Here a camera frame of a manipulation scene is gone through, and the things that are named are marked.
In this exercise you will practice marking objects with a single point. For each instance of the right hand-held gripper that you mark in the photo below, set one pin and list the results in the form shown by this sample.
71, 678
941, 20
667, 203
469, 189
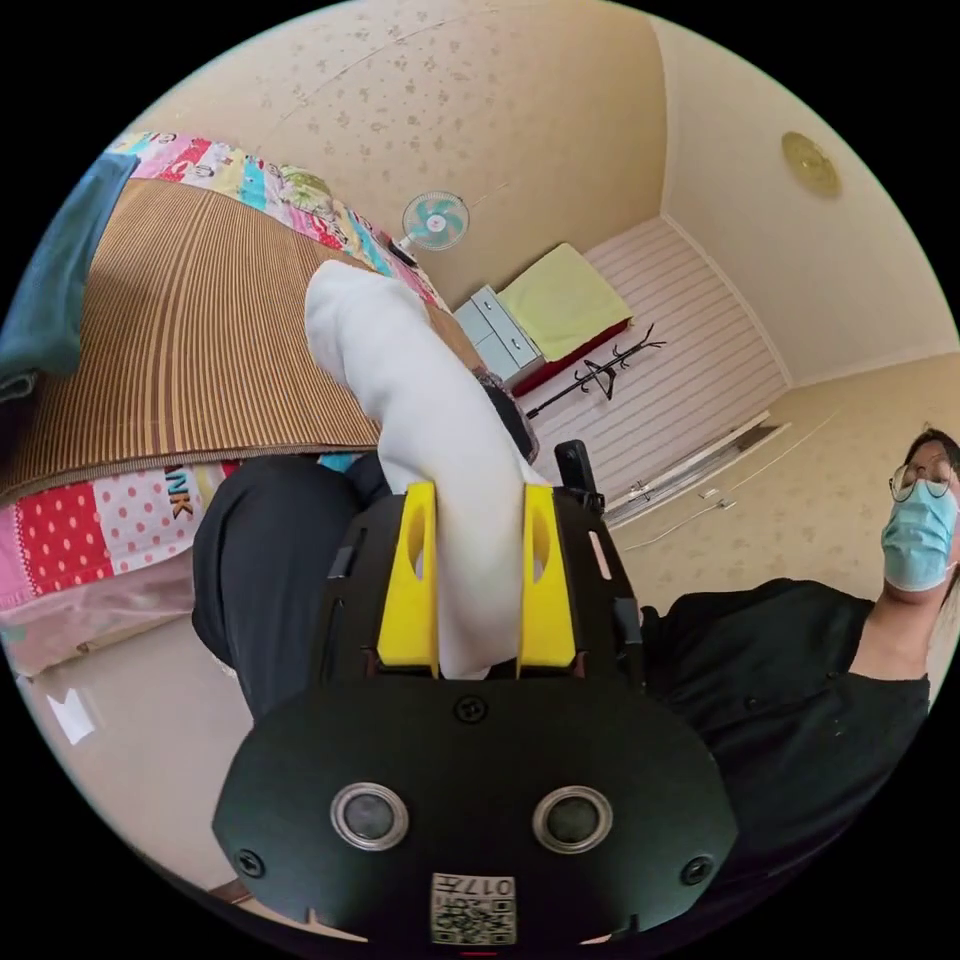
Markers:
519, 429

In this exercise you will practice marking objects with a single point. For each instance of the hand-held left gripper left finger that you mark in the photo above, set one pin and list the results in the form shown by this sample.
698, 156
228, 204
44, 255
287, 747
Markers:
409, 600

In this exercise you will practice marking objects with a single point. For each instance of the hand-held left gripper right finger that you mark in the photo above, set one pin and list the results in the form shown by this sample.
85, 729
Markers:
547, 607

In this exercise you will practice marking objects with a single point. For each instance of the white long sleeve shirt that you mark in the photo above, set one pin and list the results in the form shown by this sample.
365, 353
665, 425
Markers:
442, 420

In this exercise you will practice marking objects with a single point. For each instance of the black coat rack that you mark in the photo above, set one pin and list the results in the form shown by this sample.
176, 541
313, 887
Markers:
596, 371

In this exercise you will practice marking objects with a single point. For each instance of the pale blue cupboard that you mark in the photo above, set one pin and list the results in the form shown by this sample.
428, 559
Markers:
496, 334

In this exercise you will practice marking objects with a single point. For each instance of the yellow curtain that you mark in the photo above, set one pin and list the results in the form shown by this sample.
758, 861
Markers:
566, 300

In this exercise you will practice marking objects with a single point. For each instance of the white door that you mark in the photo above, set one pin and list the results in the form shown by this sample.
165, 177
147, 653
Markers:
690, 469

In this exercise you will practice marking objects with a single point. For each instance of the teal electric fan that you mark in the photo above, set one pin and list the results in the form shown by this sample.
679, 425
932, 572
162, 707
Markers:
435, 221

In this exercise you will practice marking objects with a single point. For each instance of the person's body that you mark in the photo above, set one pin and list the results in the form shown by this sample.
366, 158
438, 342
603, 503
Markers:
765, 675

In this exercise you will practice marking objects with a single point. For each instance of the bed with woven mat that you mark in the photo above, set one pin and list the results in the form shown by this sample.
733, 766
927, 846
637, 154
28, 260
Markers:
202, 315

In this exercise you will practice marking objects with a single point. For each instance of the round ceiling lamp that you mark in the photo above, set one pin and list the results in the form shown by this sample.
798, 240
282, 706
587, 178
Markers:
811, 163

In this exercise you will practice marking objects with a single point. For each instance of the pile of clothes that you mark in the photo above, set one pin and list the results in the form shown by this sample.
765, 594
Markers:
56, 285

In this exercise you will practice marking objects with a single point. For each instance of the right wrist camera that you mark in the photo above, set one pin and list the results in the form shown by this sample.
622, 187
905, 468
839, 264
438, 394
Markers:
576, 469

